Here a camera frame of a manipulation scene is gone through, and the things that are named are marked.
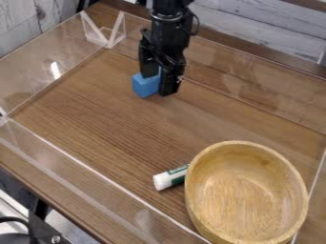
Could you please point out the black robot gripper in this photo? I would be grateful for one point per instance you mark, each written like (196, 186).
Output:
(160, 49)

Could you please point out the blue rectangular block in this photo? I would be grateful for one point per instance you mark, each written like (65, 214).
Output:
(144, 86)

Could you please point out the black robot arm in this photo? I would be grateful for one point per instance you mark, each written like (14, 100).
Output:
(169, 7)

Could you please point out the light brown wooden bowl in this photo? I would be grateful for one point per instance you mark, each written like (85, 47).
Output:
(244, 194)

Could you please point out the white green glue stick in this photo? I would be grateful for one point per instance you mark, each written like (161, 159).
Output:
(169, 178)

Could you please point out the clear acrylic corner bracket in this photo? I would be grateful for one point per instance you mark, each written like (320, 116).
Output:
(106, 37)

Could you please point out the clear acrylic front wall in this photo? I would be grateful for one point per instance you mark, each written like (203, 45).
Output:
(113, 214)

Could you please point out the black metal table frame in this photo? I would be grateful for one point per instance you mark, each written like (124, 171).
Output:
(21, 227)

